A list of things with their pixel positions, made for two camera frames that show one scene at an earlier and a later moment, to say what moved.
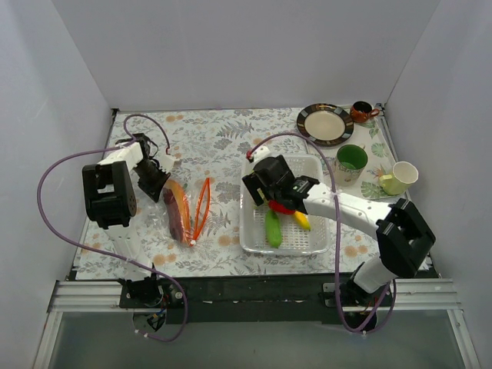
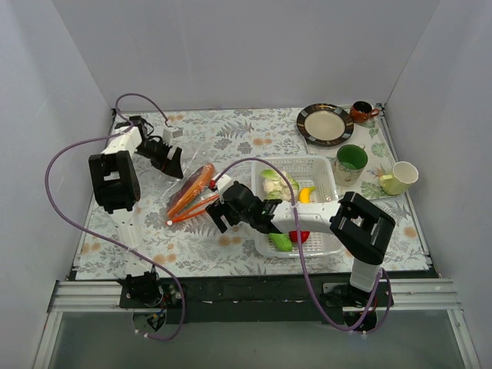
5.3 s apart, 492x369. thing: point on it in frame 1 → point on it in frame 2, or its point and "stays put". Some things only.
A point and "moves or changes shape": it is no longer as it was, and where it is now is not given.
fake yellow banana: (302, 219) moves or changes shape
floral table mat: (243, 193) stays put
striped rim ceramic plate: (325, 124) stays put
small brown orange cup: (361, 111) stays put
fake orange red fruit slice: (177, 200) → (197, 184)
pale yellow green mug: (403, 174) stays put
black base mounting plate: (250, 300) stays put
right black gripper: (265, 193) → (224, 211)
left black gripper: (152, 180) → (160, 154)
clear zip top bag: (177, 215) moves or changes shape
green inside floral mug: (350, 162) stays put
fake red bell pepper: (274, 205) moves or changes shape
